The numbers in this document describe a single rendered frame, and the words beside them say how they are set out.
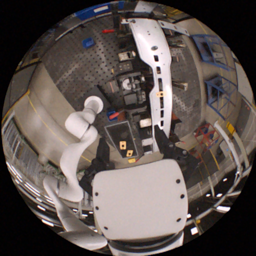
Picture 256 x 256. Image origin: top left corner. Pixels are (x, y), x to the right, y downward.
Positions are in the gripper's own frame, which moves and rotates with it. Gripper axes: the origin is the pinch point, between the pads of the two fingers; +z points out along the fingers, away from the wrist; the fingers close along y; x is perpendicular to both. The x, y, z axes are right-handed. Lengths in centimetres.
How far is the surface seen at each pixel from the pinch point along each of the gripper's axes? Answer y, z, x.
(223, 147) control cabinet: 883, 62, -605
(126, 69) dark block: 4.3, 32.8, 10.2
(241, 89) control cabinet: 829, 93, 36
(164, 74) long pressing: 29, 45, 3
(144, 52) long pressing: 18, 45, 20
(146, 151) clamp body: 7, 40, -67
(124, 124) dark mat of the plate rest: -3.8, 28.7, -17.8
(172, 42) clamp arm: 40, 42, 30
